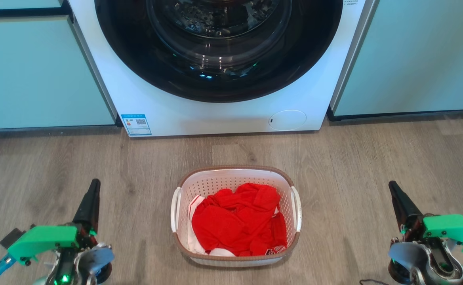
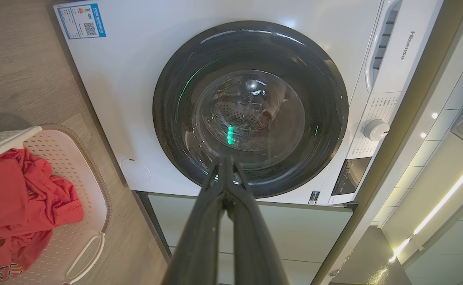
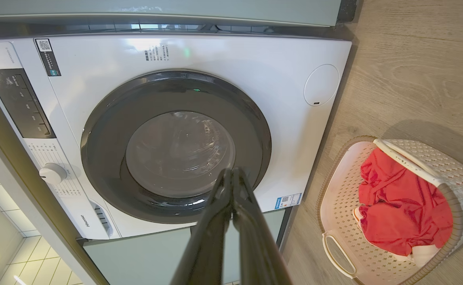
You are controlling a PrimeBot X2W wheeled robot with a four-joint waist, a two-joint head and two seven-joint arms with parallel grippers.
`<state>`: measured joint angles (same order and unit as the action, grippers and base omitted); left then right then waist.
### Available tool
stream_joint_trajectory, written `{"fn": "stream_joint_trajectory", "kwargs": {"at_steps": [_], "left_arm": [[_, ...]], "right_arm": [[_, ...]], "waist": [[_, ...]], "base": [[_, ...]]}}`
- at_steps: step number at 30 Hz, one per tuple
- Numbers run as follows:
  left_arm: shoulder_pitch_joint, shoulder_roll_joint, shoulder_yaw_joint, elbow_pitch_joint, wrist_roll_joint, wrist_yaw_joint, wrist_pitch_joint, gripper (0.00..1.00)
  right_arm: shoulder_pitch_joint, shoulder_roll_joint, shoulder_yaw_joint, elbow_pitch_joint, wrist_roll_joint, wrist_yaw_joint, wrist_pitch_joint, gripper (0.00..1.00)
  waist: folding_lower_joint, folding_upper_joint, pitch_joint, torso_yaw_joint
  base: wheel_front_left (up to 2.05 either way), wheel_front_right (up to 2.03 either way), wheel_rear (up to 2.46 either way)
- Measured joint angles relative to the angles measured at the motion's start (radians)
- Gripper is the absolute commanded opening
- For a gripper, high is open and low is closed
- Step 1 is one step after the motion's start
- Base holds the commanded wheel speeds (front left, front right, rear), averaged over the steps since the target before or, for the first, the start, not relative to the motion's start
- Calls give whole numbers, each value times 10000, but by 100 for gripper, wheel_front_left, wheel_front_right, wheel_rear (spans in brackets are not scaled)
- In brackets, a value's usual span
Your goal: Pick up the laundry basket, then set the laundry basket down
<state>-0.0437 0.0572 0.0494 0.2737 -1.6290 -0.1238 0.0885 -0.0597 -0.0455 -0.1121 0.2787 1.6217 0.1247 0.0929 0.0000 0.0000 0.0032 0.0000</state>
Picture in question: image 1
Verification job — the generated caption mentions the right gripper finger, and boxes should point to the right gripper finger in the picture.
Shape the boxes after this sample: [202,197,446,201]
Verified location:
[390,181,424,228]
[389,182,410,232]

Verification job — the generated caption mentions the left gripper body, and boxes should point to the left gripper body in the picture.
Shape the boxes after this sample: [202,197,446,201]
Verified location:
[47,222,98,285]

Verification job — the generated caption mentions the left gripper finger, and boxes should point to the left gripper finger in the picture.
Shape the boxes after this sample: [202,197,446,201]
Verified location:
[73,179,98,234]
[89,179,101,236]

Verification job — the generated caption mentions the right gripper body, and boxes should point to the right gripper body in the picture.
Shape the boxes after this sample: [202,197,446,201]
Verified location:
[401,225,454,278]

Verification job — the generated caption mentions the white perforated laundry basket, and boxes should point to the white perforated laundry basket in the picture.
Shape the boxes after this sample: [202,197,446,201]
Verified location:
[170,165,302,267]

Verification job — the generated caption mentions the blue connector plug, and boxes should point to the blue connector plug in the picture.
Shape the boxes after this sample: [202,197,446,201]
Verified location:
[0,253,17,284]

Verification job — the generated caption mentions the blue energy label sticker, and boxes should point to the blue energy label sticker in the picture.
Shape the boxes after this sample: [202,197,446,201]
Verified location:
[120,114,152,137]

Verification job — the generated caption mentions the red garment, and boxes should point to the red garment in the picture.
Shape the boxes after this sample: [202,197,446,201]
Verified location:
[191,182,288,257]

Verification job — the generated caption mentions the large pale green cabinet door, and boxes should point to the large pale green cabinet door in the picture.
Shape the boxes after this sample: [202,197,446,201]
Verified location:
[0,16,117,131]

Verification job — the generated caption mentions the round white filter cover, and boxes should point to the round white filter cover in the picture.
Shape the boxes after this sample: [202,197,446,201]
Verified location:
[268,110,307,131]

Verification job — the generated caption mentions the wide pale green cabinet door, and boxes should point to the wide pale green cabinet door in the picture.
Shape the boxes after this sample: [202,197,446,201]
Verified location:
[332,0,463,118]

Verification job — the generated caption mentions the round dark glass washer door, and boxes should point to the round dark glass washer door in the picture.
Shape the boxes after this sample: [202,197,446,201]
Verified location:
[94,0,343,103]

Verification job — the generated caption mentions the white front-load washing machine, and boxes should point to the white front-load washing machine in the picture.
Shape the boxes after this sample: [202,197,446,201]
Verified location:
[68,0,376,138]

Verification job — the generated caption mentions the pale green cabinet drawer front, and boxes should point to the pale green cabinet drawer front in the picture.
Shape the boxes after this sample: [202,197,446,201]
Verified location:
[0,0,64,11]

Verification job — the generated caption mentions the green right camera mount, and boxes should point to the green right camera mount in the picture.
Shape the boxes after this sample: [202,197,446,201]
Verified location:
[422,214,463,255]

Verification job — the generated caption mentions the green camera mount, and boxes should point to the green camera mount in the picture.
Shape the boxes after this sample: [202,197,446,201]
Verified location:
[8,225,80,265]
[422,214,463,255]

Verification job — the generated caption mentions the green left camera mount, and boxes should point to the green left camera mount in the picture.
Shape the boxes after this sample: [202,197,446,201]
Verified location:
[8,225,80,265]

